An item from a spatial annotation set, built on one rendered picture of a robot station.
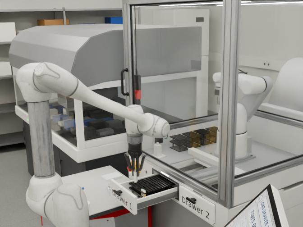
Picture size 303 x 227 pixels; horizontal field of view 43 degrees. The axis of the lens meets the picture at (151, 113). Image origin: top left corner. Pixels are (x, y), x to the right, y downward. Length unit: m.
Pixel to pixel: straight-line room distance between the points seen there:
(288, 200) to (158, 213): 0.81
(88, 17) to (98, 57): 3.58
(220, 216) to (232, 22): 0.97
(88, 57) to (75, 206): 1.35
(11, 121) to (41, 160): 4.41
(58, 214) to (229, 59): 1.04
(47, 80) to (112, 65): 1.29
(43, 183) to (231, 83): 1.00
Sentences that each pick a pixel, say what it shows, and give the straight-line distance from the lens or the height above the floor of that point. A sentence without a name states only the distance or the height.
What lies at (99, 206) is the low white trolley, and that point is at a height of 0.76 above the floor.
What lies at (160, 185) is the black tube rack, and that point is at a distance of 2.34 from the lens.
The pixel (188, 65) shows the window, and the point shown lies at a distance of 2.07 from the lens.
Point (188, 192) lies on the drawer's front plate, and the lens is 2.22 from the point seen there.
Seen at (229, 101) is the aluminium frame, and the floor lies 1.49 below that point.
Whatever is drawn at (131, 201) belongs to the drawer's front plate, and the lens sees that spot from 2.19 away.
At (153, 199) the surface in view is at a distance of 2.26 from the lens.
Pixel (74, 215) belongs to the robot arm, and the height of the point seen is 1.02.
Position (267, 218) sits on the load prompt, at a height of 1.16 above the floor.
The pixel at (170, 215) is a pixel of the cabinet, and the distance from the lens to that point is 2.47.
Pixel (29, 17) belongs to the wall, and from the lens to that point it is 6.20.
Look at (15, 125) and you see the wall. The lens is 6.35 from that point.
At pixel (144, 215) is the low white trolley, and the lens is 2.58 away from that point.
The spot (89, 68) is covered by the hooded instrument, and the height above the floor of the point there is 1.51.
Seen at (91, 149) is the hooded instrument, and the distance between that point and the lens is 3.02.
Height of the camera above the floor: 1.89
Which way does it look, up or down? 15 degrees down
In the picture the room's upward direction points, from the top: 1 degrees counter-clockwise
